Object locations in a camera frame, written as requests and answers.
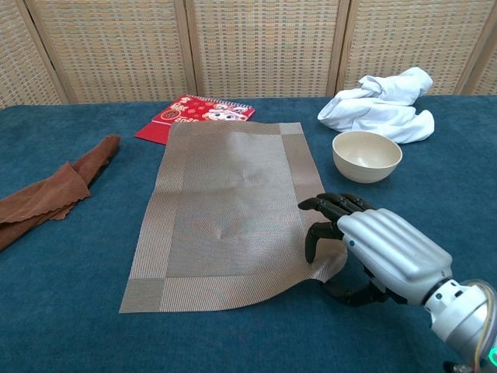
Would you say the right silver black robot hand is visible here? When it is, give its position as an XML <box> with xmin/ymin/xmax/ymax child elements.
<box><xmin>297</xmin><ymin>192</ymin><xmax>454</xmax><ymax>308</ymax></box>

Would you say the beige bowl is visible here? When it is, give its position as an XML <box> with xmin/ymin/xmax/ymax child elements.
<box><xmin>332</xmin><ymin>130</ymin><xmax>404</xmax><ymax>184</ymax></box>

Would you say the beige woven placemat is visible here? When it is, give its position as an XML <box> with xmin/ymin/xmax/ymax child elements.
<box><xmin>118</xmin><ymin>120</ymin><xmax>349</xmax><ymax>314</ymax></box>

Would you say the white crumpled cloth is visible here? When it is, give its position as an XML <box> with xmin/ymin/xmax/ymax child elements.
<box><xmin>317</xmin><ymin>66</ymin><xmax>436</xmax><ymax>145</ymax></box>

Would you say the woven bamboo folding screen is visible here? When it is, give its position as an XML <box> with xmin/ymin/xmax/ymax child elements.
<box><xmin>0</xmin><ymin>0</ymin><xmax>497</xmax><ymax>110</ymax></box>

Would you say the red desk calendar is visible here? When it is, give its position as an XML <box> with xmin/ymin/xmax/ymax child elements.
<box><xmin>134</xmin><ymin>93</ymin><xmax>256</xmax><ymax>147</ymax></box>

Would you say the teal table cover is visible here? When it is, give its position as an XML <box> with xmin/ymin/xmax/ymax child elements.
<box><xmin>0</xmin><ymin>95</ymin><xmax>497</xmax><ymax>373</ymax></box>

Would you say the brown cloth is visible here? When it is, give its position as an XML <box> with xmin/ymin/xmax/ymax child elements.
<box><xmin>0</xmin><ymin>134</ymin><xmax>122</xmax><ymax>253</ymax></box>

